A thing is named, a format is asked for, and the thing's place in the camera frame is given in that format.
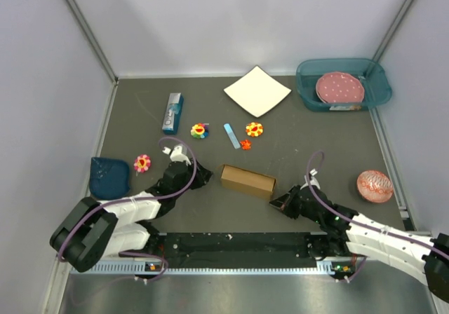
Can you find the blue toothpaste box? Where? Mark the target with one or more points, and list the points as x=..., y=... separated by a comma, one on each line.
x=171, y=119

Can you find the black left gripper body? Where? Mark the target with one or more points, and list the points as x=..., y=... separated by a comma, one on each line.
x=198, y=181

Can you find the rainbow plush flower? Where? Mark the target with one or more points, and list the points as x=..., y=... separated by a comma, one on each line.
x=199, y=131

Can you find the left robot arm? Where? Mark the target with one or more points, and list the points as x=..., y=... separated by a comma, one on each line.
x=96, y=229

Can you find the dark blue dish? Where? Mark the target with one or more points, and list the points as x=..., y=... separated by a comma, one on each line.
x=109, y=178

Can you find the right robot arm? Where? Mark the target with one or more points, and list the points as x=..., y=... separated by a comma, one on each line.
x=424, y=258

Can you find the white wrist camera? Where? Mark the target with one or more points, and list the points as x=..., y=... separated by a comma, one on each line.
x=177, y=154
x=311, y=180

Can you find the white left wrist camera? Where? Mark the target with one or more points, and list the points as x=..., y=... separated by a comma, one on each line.
x=177, y=154

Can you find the pink patterned bowl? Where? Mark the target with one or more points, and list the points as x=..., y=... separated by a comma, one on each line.
x=374, y=186

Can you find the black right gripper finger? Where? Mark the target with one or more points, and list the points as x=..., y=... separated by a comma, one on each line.
x=286, y=198
x=282, y=206

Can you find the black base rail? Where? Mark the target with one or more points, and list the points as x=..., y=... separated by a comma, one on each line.
x=242, y=250

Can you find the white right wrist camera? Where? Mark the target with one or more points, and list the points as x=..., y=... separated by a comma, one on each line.
x=311, y=180

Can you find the pink plush flower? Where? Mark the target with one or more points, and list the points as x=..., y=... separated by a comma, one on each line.
x=142, y=163

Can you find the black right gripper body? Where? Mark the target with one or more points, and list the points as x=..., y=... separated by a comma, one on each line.
x=295, y=207

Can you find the orange red small toy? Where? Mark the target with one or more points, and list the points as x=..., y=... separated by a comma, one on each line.
x=246, y=144

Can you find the white cable duct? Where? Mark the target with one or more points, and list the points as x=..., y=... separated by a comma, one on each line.
x=142, y=267

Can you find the white square plate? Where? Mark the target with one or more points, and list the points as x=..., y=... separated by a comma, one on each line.
x=257, y=92

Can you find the orange plush flower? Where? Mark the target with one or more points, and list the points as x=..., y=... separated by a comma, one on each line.
x=254, y=129

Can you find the brown cardboard box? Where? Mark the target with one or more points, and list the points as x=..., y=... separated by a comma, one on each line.
x=248, y=182

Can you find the pink dotted plate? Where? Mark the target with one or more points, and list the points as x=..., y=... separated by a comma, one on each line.
x=339, y=87

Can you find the teal plastic bin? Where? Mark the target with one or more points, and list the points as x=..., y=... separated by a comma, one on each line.
x=369, y=73

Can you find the light blue stick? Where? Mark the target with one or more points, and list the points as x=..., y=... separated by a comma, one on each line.
x=231, y=135

